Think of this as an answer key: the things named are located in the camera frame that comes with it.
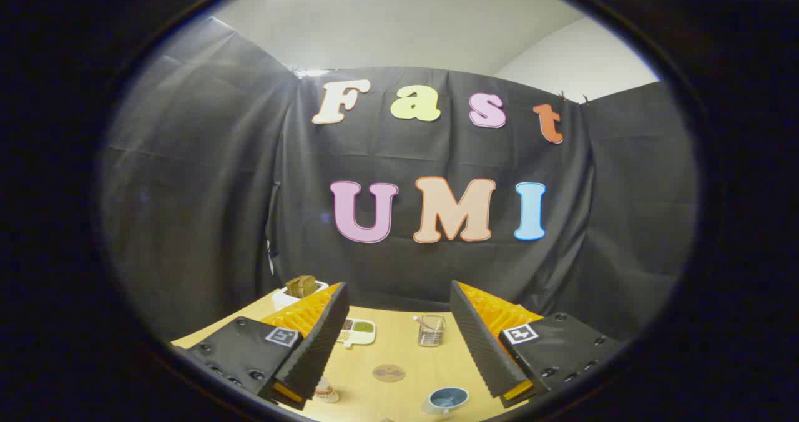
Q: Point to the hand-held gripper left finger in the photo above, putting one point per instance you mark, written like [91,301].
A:
[315,347]

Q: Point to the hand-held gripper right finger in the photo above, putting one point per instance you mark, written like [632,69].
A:
[484,347]

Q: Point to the clear plastic juice bottle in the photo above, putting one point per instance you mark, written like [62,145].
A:
[326,392]

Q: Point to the round cork coaster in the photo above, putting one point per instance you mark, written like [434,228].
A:
[389,372]

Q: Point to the white divided grain tray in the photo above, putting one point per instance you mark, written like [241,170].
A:
[361,333]

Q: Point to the white toaster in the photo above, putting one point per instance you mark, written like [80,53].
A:
[282,298]

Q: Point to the brown toast slice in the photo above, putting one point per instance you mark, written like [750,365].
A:
[301,286]

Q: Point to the pink straw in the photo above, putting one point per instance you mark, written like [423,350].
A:
[422,321]

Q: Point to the wooden table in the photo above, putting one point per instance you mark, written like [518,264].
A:
[399,347]

